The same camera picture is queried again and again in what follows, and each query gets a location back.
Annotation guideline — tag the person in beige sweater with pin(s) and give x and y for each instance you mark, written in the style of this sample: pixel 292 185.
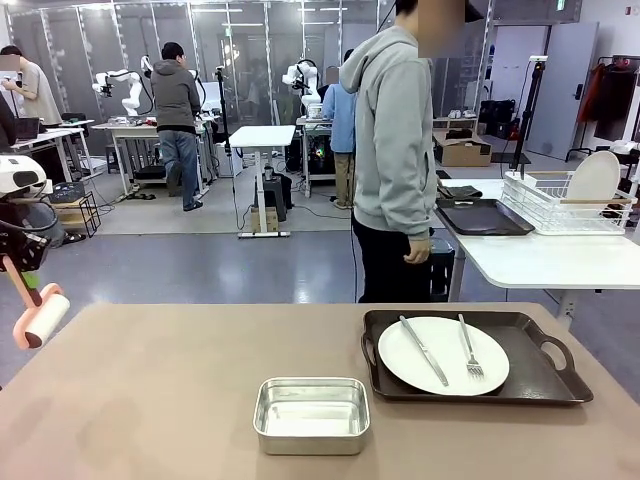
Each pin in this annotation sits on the person in beige sweater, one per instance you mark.
pixel 40 95

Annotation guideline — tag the white standing desk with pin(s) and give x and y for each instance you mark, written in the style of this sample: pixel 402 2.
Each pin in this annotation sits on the white standing desk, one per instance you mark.
pixel 262 135

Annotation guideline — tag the folded dark cloth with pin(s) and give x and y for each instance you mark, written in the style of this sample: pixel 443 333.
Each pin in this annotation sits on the folded dark cloth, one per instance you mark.
pixel 460 191

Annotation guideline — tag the person in blue top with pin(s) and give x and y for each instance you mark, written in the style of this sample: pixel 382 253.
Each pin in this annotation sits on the person in blue top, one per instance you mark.
pixel 340 120

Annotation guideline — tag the open cardboard box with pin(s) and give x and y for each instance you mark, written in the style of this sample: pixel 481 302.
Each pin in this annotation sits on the open cardboard box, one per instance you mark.
pixel 465 155

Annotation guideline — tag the white round plate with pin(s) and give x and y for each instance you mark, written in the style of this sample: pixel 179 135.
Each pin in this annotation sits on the white round plate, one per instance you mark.
pixel 445 345
pixel 595 175

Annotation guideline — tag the white office desk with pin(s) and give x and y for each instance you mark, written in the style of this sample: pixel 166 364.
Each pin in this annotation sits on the white office desk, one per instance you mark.
pixel 65 132

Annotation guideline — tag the low shoe shelf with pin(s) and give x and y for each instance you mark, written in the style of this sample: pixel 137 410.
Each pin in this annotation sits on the low shoe shelf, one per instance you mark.
pixel 455 120

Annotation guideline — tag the dark brown serving tray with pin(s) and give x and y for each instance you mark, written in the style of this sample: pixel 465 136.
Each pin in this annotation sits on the dark brown serving tray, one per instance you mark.
pixel 480 217
pixel 530 360

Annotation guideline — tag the black utility cart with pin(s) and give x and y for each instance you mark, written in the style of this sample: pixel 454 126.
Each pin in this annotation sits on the black utility cart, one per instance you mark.
pixel 607 155

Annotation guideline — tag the person in dark brown top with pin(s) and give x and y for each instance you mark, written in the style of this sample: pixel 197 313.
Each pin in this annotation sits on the person in dark brown top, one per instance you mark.
pixel 5 125

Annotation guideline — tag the person's right hand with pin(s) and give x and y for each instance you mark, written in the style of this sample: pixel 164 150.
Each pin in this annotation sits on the person's right hand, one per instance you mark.
pixel 417 250

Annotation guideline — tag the white robot workbench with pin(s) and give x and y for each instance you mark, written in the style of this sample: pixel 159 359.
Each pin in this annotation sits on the white robot workbench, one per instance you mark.
pixel 125 127

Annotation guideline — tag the slim black tripod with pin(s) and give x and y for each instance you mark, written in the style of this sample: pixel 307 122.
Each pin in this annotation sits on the slim black tripod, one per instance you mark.
pixel 223 100

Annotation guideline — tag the black clothes rack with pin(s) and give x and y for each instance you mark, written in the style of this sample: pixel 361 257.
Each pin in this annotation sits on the black clothes rack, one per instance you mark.
pixel 615 100

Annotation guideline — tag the rectangular metal container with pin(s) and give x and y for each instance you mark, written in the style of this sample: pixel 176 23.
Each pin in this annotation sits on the rectangular metal container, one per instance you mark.
pixel 310 445

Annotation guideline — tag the white side table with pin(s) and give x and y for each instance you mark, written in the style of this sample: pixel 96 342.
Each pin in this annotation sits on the white side table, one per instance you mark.
pixel 525 260

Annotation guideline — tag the grey-sleeved right forearm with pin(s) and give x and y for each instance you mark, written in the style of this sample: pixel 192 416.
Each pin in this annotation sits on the grey-sleeved right forearm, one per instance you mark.
pixel 417 200

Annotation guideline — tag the black stool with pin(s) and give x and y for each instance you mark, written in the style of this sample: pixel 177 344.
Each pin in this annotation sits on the black stool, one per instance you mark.
pixel 275 192

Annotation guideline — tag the tall black camera stand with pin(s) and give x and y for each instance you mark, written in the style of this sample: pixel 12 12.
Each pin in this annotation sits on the tall black camera stand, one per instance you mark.
pixel 530 110

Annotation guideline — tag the person in grey hoodie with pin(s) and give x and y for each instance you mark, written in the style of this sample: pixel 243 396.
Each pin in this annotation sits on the person in grey hoodie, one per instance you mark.
pixel 390 125

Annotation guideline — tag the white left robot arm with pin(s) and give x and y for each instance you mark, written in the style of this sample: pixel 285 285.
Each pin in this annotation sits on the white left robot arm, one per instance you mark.
pixel 20 172

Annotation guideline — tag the silver table knife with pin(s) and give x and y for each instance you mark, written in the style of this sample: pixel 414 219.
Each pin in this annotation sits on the silver table knife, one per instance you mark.
pixel 423 350

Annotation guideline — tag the black laptop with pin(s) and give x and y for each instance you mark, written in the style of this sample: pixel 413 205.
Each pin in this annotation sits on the black laptop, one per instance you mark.
pixel 27 129

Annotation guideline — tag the small cardboard box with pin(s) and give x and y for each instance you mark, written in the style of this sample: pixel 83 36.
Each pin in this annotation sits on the small cardboard box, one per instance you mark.
pixel 265 220

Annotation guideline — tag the dark plastic stool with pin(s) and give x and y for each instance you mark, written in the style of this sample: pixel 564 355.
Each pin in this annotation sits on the dark plastic stool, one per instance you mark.
pixel 442 270

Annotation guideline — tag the silver fork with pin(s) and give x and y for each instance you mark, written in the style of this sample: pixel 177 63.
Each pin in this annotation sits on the silver fork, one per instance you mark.
pixel 475 370

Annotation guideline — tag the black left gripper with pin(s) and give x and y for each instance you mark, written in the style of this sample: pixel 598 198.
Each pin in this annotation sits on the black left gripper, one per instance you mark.
pixel 15 240

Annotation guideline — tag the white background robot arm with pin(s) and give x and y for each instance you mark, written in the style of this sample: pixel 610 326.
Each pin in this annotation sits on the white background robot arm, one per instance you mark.
pixel 131 97
pixel 302 75

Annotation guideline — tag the black computer tower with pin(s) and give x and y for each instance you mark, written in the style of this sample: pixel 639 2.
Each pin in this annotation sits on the black computer tower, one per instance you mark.
pixel 320 150

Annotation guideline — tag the man in grey jacket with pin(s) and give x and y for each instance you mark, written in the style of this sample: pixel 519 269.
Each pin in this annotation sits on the man in grey jacket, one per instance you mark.
pixel 175 95

